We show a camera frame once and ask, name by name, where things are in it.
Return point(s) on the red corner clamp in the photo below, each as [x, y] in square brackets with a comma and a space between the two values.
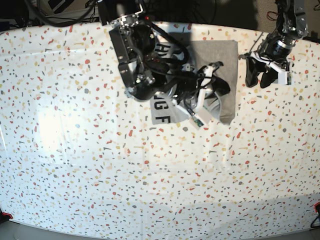
[317, 207]
[5, 216]

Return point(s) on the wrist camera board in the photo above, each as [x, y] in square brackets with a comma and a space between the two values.
[200, 119]
[284, 78]

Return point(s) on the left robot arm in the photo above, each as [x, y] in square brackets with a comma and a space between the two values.
[291, 22]

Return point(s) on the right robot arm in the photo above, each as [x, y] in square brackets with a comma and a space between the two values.
[151, 62]

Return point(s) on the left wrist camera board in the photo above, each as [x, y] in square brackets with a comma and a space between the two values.
[284, 78]

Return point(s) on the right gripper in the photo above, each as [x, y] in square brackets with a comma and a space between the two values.
[188, 86]

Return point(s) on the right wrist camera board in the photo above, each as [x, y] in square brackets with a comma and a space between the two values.
[200, 119]

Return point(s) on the grey T-shirt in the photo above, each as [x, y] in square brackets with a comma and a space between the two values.
[222, 108]

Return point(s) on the red corner clamp right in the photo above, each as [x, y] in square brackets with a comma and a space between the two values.
[317, 207]

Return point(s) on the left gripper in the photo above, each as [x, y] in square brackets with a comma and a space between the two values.
[271, 53]

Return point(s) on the red corner clamp left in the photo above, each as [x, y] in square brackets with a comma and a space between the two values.
[5, 216]

